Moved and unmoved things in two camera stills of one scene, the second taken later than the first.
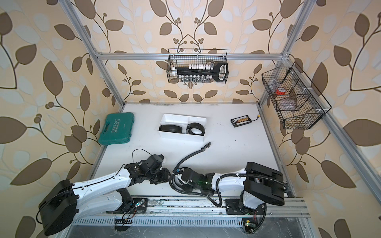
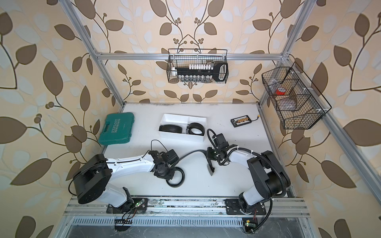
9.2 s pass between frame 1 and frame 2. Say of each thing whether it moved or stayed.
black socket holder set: stayed
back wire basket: stayed
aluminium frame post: stayed
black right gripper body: moved
